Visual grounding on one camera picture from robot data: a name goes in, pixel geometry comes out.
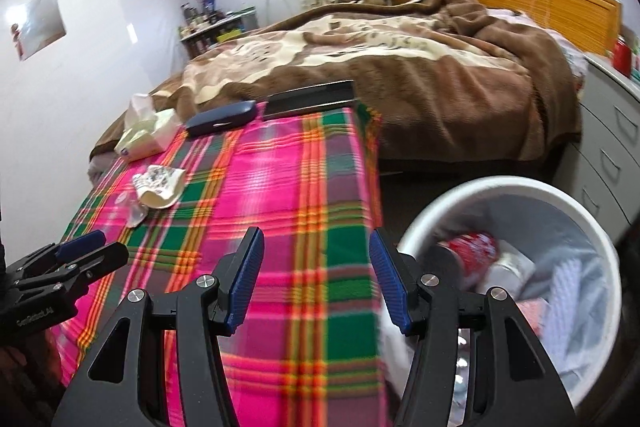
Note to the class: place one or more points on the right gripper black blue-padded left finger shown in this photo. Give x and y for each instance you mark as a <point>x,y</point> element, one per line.
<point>121,381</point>

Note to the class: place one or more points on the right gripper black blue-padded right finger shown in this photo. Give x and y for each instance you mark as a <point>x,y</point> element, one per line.
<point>512,381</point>

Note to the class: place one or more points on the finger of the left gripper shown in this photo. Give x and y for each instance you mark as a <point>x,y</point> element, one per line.
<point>77,276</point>
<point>52,257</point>

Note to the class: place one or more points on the small clear plastic cup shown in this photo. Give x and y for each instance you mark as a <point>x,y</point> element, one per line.
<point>135,211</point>

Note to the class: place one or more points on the patterned paper cup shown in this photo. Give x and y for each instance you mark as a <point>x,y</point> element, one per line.
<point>159,187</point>

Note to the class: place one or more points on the clear plastic bottle red cap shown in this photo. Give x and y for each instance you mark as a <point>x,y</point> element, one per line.
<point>470,254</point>

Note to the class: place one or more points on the milk carton box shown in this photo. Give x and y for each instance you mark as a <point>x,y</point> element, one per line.
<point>535,311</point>

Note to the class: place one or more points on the translucent trash bag liner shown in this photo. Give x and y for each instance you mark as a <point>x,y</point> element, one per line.
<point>547,265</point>

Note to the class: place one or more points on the white round trash bin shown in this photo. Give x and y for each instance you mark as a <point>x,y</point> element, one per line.
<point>420,236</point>

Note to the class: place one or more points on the white plastic yogurt cup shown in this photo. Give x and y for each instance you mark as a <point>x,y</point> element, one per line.
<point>511,271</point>

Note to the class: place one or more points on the pink green plaid blanket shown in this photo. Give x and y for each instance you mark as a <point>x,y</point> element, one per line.
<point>307,353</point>

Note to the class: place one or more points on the tissue pack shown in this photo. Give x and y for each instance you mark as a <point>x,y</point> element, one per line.
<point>146,131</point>

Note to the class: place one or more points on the dark blue glasses case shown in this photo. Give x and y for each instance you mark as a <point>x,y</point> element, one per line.
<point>221,119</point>

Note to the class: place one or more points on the black smartphone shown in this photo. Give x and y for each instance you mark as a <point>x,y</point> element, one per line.
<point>312,99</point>

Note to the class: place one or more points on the grey three-drawer nightstand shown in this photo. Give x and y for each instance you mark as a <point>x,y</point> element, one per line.
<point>601,170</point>

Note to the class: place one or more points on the cluttered side table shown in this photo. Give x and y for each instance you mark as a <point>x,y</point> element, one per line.
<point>205,32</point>

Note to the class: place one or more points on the brown patterned bed blanket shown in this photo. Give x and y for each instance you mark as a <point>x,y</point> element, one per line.
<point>451,81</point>

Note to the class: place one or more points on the red jar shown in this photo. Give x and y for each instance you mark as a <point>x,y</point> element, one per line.
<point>622,57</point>

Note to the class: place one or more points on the wooden bed headboard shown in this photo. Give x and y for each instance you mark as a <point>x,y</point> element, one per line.
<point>591,25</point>

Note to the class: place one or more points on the wall poster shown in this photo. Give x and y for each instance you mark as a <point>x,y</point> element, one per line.
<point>34,25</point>

